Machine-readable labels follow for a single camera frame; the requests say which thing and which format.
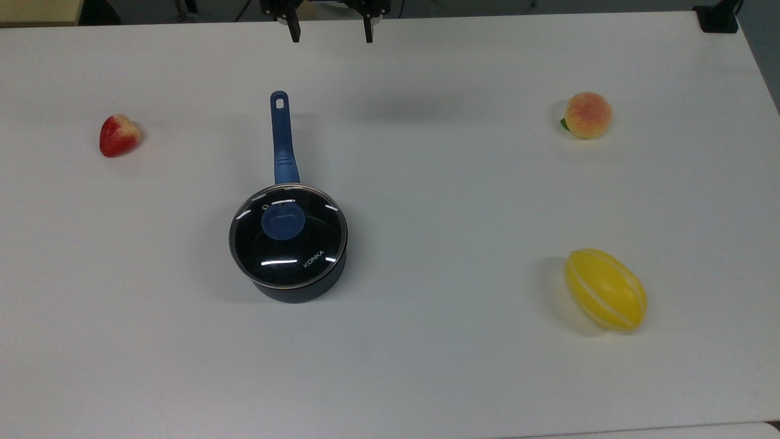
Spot light wooden furniture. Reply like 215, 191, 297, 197
0, 0, 84, 28

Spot toy peach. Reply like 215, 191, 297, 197
560, 91, 613, 140

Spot glass lid with blue knob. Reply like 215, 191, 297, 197
229, 183, 349, 290

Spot dark saucepan with blue handle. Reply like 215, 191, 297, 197
229, 91, 351, 304

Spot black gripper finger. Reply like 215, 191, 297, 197
262, 0, 303, 44
350, 0, 391, 44

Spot black clamp mount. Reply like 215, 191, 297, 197
693, 0, 743, 34

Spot dark chair base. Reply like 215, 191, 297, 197
78, 0, 121, 26

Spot yellow striped toy melon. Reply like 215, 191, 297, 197
565, 248, 648, 332

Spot red toy strawberry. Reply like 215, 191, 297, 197
99, 114, 142, 159

